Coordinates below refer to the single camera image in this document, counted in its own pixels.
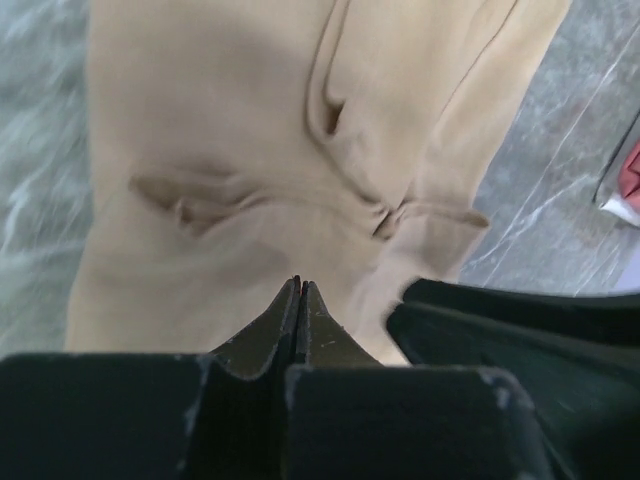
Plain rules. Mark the folded red shirt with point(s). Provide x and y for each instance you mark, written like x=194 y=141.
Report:
x=629 y=178

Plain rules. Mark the beige t shirt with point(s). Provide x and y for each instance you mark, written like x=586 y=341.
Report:
x=234 y=144

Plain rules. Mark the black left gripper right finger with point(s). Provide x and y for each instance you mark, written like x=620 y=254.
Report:
x=348 y=417

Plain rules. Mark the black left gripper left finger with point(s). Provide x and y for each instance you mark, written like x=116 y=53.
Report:
x=215 y=415

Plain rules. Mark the folded white shirt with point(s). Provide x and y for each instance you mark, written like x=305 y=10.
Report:
x=607 y=196

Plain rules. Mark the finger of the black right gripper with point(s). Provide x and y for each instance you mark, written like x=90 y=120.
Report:
x=577 y=358

